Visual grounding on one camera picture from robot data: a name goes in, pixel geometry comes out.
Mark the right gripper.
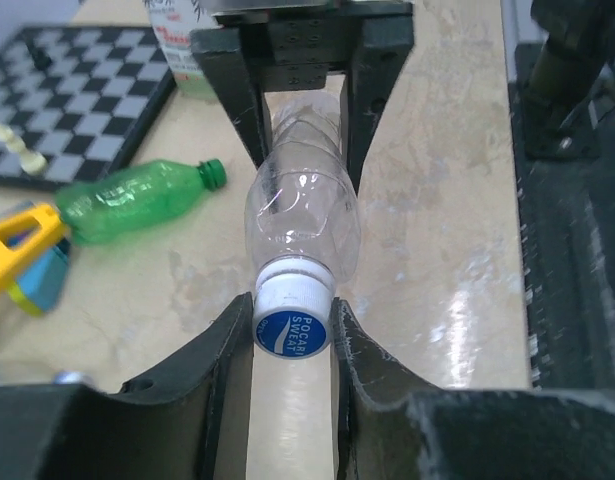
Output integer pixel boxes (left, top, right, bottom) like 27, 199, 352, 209
190, 1, 414, 185

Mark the clear Pocari Sweat bottle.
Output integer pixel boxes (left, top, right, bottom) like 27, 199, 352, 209
244, 91, 361, 284

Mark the teal green toy block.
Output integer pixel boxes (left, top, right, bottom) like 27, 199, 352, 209
7, 238, 71, 316

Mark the clear fruit drink bottle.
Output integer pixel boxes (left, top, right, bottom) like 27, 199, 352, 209
143, 0, 218, 102

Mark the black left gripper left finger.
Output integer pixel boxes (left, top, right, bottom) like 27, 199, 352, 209
0, 294, 254, 479

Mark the yellow triangle toy block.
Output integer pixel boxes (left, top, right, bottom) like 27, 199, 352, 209
0, 203, 67, 293

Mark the Pepsi label clear bottle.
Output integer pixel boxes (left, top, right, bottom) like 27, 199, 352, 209
52, 370, 97, 389

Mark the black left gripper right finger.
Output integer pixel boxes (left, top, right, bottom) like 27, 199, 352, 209
330, 299, 615, 479

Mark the Pocari Sweat white cap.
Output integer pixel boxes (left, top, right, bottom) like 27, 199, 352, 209
252, 256, 336, 359

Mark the black chess piece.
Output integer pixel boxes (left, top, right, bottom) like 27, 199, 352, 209
28, 46, 52, 71

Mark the green plastic bottle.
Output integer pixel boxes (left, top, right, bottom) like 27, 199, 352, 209
55, 159, 227, 245

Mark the black table edge rail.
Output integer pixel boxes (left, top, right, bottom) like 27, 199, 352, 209
508, 42, 615, 390

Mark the black white chessboard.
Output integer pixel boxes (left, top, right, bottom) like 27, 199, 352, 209
0, 25, 175, 192

